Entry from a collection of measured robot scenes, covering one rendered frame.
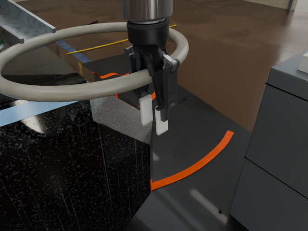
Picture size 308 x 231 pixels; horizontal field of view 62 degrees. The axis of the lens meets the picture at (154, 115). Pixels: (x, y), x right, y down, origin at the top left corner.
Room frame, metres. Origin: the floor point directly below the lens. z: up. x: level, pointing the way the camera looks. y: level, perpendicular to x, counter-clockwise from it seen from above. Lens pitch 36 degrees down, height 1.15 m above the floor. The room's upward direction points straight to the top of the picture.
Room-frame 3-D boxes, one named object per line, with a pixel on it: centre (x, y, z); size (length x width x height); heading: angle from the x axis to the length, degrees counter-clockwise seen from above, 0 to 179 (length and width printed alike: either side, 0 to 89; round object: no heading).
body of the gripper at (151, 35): (0.47, 0.01, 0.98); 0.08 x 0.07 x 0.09; 42
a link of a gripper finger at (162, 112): (0.43, -0.03, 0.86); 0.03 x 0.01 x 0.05; 42
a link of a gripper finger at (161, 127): (0.44, -0.02, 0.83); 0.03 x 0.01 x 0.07; 132
